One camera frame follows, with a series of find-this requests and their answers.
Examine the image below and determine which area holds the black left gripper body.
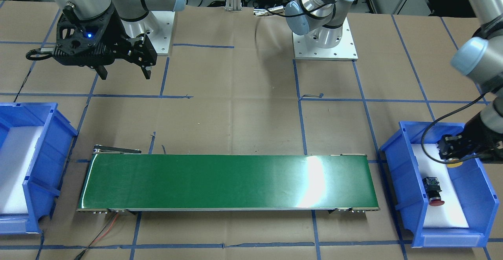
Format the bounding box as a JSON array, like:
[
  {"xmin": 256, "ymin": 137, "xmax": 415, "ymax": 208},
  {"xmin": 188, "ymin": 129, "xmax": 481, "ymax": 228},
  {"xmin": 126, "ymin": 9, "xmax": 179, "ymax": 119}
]
[{"xmin": 456, "ymin": 114, "xmax": 503, "ymax": 163}]

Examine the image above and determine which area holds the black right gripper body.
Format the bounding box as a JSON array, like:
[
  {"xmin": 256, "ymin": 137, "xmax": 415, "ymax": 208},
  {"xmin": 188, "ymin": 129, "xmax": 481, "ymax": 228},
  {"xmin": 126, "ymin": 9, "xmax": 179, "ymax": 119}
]
[{"xmin": 52, "ymin": 8, "xmax": 134, "ymax": 67}]

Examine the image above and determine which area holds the yellow push button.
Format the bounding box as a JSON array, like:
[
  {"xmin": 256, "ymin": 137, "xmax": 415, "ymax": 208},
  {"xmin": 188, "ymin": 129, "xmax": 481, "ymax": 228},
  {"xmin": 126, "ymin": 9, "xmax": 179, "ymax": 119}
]
[{"xmin": 446, "ymin": 159, "xmax": 463, "ymax": 168}]

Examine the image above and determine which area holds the red push button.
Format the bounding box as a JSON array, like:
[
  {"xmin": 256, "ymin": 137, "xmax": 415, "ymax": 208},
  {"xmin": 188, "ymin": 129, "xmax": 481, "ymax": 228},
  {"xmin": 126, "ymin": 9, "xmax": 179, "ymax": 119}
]
[{"xmin": 422, "ymin": 176, "xmax": 445, "ymax": 207}]

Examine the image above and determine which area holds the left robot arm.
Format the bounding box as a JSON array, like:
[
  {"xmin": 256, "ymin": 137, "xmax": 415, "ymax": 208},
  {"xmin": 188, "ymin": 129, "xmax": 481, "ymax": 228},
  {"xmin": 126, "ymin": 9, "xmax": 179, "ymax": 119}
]
[{"xmin": 283, "ymin": 0, "xmax": 503, "ymax": 165}]

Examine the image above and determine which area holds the blue bin on robot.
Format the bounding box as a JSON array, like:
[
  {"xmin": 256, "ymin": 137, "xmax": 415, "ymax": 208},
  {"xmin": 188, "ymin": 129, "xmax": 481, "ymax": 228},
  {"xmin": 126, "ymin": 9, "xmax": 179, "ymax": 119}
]
[
  {"xmin": 381, "ymin": 121, "xmax": 499, "ymax": 248},
  {"xmin": 0, "ymin": 102, "xmax": 77, "ymax": 235}
]

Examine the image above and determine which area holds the white foam in bin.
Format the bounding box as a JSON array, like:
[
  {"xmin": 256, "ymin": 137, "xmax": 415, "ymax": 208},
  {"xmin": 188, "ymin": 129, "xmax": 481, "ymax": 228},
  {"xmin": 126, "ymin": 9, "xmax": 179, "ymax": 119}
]
[
  {"xmin": 0, "ymin": 126, "xmax": 43, "ymax": 215},
  {"xmin": 410, "ymin": 143, "xmax": 470, "ymax": 229}
]

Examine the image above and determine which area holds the green conveyor belt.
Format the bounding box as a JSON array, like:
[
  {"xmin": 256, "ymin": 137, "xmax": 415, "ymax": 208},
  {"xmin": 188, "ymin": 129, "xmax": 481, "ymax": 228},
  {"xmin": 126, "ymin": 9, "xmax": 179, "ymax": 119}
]
[{"xmin": 77, "ymin": 153, "xmax": 380, "ymax": 212}]

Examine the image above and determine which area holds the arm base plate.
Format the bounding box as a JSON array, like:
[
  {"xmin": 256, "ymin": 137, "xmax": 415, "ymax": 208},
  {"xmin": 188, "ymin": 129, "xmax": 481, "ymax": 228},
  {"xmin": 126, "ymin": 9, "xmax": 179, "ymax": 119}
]
[
  {"xmin": 123, "ymin": 11, "xmax": 176, "ymax": 56},
  {"xmin": 292, "ymin": 17, "xmax": 359, "ymax": 61}
]

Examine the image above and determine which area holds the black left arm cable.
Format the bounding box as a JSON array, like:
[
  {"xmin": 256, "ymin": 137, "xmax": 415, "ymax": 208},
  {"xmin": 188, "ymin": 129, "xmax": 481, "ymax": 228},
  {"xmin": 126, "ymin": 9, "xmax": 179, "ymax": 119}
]
[{"xmin": 420, "ymin": 93, "xmax": 488, "ymax": 165}]

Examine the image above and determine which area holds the red black conveyor cable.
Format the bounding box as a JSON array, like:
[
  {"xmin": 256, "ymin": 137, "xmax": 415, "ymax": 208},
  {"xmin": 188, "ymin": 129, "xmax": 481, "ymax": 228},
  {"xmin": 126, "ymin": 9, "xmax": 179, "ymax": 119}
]
[{"xmin": 74, "ymin": 211, "xmax": 123, "ymax": 260}]

